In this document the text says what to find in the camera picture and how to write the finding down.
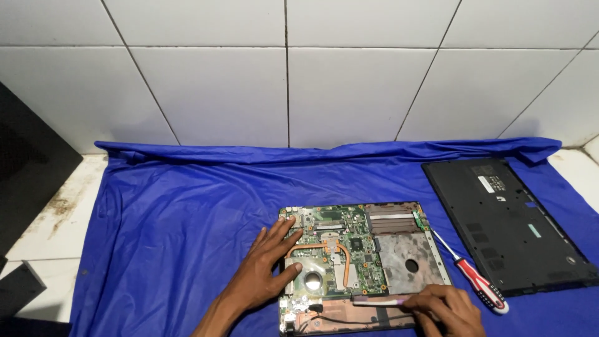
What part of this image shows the person's right hand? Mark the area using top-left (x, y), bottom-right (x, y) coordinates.
top-left (401, 284), bottom-right (488, 337)

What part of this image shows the person's left hand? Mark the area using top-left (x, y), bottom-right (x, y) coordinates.
top-left (230, 215), bottom-right (305, 313)

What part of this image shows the white pink toothbrush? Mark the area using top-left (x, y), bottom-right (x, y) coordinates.
top-left (351, 294), bottom-right (408, 308)

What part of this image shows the laptop base chassis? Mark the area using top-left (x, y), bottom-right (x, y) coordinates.
top-left (277, 201), bottom-right (454, 337)

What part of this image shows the grey metal drive bay plate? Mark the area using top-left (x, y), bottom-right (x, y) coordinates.
top-left (374, 231), bottom-right (446, 295)

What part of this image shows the green laptop motherboard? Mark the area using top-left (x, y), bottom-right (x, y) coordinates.
top-left (279, 204), bottom-right (390, 298)

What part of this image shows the copper heat pipe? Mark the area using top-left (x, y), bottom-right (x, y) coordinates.
top-left (285, 241), bottom-right (351, 289)

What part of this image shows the black laptop bottom cover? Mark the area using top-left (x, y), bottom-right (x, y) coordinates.
top-left (421, 158), bottom-right (599, 298)

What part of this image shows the blue cloth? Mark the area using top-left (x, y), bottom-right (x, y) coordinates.
top-left (69, 137), bottom-right (599, 337)

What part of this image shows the large black flat panel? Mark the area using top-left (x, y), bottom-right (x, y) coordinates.
top-left (0, 82), bottom-right (84, 259)

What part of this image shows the red white handled screwdriver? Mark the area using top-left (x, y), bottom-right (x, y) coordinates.
top-left (430, 228), bottom-right (510, 315)

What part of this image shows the black thin cable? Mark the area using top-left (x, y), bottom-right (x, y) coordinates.
top-left (295, 303), bottom-right (415, 330)

